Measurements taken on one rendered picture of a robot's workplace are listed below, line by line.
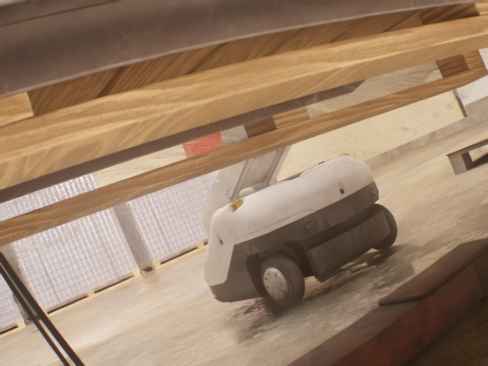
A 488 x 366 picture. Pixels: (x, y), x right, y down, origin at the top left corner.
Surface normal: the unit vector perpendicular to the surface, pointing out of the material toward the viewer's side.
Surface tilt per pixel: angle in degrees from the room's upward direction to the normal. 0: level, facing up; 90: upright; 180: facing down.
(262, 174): 153
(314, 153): 90
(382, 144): 90
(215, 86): 90
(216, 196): 90
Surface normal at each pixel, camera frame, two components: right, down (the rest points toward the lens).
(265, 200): -0.35, -0.63
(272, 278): -0.77, 0.32
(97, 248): 0.49, -0.21
